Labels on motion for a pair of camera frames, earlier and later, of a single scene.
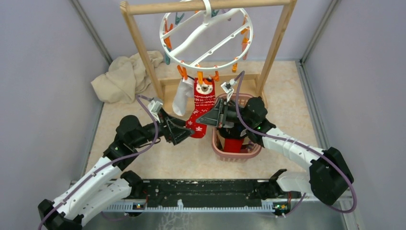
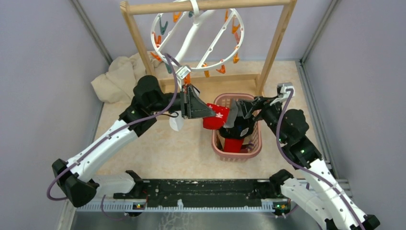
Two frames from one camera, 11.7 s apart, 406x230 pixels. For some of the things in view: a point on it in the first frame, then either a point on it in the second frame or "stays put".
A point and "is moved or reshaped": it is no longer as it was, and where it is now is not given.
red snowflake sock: x=205 y=95 is moved or reshaped
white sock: x=185 y=89 is moved or reshaped
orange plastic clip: x=200 y=75 → x=222 y=70
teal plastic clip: x=177 y=18 → x=163 y=29
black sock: x=232 y=132 stays put
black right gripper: x=214 y=117 → x=250 y=106
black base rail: x=202 y=191 stays put
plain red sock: x=233 y=144 stays put
